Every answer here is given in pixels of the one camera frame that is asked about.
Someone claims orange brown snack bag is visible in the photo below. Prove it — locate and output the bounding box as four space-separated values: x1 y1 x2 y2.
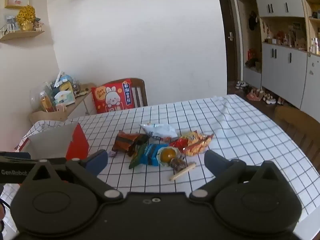
112 131 149 157

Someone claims green snack packet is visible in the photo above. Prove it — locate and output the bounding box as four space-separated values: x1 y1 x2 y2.
129 143 148 169

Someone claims beige stick snack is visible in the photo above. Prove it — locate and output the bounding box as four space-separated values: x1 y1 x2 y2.
169 163 196 181

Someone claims brown small snack pack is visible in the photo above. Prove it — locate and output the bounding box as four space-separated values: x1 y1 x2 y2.
169 158 187 173

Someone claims yellow round snack pack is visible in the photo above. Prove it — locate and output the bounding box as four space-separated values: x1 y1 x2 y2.
157 146 181 166

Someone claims orange drink bottle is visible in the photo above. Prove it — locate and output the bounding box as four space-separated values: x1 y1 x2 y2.
40 91 55 112

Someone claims blue snack packet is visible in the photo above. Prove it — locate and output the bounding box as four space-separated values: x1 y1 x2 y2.
139 144 169 166

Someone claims wooden wall shelf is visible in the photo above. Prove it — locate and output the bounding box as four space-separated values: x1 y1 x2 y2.
0 30 44 42

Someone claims red rabbit cushion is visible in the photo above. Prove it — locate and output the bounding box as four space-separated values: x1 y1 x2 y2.
91 79 135 114

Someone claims yellow flower ornament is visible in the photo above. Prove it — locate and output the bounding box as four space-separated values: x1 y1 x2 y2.
16 5 36 31

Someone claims red white cardboard box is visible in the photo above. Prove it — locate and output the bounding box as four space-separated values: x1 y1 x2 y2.
20 123 89 160

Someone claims white snack bag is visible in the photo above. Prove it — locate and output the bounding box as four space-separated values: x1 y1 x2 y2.
140 124 178 141

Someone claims red yellow snack bag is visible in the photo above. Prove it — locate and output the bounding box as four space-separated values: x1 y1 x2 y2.
169 131 214 157

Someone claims white black grid tablecloth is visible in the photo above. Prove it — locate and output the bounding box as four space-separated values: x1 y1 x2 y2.
11 95 319 239

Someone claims tissue box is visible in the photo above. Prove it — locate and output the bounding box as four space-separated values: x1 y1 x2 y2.
54 90 75 106

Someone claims wooden side cabinet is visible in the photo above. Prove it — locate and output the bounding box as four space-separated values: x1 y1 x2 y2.
29 83 97 125

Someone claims wooden chair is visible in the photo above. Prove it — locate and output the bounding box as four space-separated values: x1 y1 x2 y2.
107 77 149 107

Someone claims dark door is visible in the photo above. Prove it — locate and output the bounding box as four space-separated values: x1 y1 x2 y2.
219 0 239 87

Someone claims small purple candy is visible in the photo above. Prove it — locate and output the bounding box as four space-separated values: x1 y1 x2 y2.
108 151 118 158

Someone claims grey wall cabinet unit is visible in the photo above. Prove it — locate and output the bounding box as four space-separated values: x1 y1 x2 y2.
237 0 319 120

